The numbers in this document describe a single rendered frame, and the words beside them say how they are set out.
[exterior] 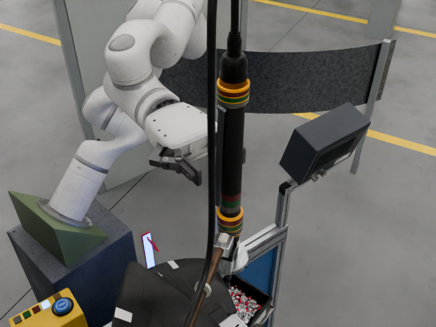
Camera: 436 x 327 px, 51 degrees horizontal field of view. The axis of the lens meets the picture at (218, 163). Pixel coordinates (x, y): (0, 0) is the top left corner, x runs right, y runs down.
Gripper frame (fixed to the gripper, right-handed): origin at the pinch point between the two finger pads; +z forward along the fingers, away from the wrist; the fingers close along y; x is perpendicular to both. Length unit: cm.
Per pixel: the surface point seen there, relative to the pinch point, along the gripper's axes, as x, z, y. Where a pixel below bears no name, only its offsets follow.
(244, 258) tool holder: -19.9, 5.1, -2.2
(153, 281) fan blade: -26.0, -4.6, 11.5
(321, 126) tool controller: -41, -33, -66
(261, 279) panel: -106, -33, -46
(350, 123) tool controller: -42, -29, -76
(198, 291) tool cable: -9.7, 11.5, 12.1
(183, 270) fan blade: -49, -18, -3
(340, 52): -72, -102, -160
